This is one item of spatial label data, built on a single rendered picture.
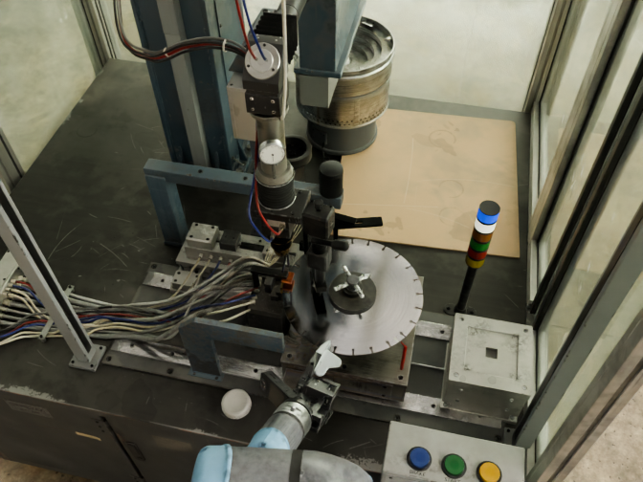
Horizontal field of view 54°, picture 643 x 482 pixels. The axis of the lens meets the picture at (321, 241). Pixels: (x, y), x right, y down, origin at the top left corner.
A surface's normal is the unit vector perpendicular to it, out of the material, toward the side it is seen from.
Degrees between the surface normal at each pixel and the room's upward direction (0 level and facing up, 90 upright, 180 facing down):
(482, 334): 0
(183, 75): 90
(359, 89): 90
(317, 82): 90
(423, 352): 0
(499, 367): 0
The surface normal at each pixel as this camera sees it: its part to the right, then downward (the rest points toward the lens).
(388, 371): -0.01, -0.64
